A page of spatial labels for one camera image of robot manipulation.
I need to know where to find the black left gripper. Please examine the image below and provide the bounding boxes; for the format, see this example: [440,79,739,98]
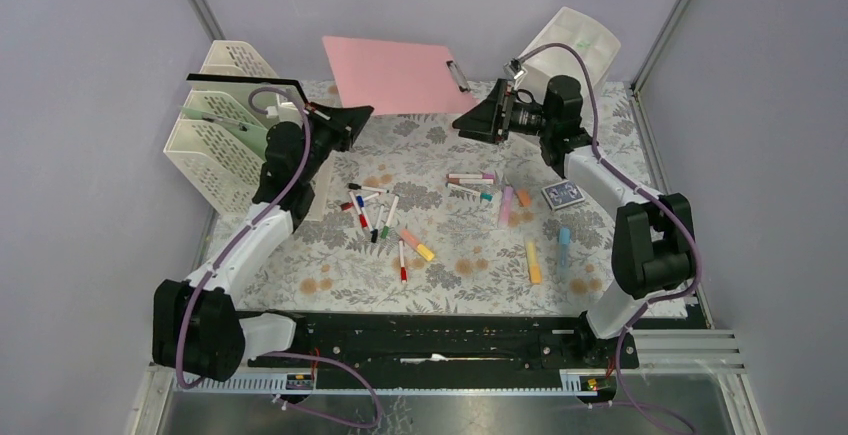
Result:
[298,102,374,184]

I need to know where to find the green clipboard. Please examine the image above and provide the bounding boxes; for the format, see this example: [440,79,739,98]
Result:
[180,106,268,160]

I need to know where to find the green capped marker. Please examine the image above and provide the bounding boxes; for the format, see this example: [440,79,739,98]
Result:
[380,194,400,239]

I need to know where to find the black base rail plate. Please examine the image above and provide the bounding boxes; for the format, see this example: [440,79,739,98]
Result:
[248,311,641,394]

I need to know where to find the pink clipboard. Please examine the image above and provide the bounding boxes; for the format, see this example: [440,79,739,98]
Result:
[322,36,477,116]

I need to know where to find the black tipped marker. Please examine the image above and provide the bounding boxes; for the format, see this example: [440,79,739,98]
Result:
[370,205,385,244]

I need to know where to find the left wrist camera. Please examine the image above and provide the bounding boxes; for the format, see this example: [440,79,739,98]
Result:
[265,102,305,129]

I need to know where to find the red marker pen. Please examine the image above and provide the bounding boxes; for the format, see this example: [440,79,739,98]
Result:
[398,240,408,284]

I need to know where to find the teal capped marker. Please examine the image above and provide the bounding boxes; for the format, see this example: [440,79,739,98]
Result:
[447,183,493,202]

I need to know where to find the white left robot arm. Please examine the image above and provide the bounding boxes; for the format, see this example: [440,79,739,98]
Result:
[152,103,374,388]

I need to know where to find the blue playing card box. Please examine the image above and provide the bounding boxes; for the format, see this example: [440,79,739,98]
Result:
[541,180,586,211]

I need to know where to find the floral patterned table mat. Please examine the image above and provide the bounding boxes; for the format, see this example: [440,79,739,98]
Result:
[192,79,690,319]

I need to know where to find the white plastic drawer organizer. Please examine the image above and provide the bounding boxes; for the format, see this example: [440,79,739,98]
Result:
[516,6,623,148]

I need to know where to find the blue capped marker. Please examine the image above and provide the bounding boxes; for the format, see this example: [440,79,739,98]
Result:
[355,192,380,207]

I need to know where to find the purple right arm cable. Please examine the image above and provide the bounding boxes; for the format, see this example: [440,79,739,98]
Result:
[519,42,704,435]

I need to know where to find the yellow orange highlighter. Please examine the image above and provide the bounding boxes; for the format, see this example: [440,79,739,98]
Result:
[525,239,542,285]

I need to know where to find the purple capped marker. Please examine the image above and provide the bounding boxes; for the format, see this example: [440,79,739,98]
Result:
[447,173,495,183]

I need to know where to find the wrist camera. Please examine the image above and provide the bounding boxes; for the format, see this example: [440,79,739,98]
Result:
[503,58,527,85]
[265,102,305,129]

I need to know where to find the blue highlighter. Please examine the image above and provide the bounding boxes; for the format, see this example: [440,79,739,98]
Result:
[556,226,571,279]

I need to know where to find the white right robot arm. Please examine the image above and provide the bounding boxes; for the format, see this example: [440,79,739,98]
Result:
[452,75,702,367]

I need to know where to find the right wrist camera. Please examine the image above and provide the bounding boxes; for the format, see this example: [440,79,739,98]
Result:
[503,58,527,85]

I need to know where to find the white binder folder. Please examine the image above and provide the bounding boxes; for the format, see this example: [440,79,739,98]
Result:
[186,73,308,108]

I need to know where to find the pink yellow highlighter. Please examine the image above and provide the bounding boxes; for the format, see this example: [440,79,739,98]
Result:
[399,229,435,262]

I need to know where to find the white perforated file rack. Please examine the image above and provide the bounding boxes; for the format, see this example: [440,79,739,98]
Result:
[163,40,278,217]

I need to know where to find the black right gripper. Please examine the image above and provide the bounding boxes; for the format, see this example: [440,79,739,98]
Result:
[452,79,555,146]

